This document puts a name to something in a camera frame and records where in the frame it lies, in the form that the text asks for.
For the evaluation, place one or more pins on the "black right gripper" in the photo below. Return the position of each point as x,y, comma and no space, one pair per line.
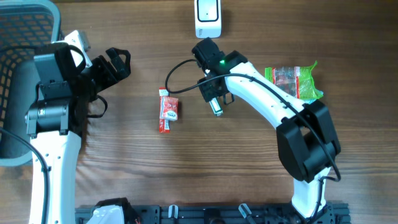
209,93

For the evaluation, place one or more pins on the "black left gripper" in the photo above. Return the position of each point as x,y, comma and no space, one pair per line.
111,76

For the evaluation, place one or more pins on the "red tissue packet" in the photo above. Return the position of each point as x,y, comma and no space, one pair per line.
168,108

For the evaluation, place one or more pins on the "red stick sachet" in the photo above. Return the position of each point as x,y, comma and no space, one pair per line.
163,124

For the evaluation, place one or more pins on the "green snack bag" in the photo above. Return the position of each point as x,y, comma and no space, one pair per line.
296,81

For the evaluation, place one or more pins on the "teal white tissue pack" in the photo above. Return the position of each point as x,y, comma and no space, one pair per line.
309,101

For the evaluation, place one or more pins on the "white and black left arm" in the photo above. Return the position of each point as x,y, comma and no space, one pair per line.
56,121

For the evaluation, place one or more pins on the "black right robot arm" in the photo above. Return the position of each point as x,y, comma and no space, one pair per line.
307,141

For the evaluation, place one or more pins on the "white barcode scanner box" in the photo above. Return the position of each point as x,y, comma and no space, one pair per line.
207,18

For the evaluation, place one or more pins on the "grey plastic mesh basket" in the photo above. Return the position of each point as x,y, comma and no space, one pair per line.
24,25

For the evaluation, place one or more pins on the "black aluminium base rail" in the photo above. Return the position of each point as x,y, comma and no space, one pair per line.
268,214

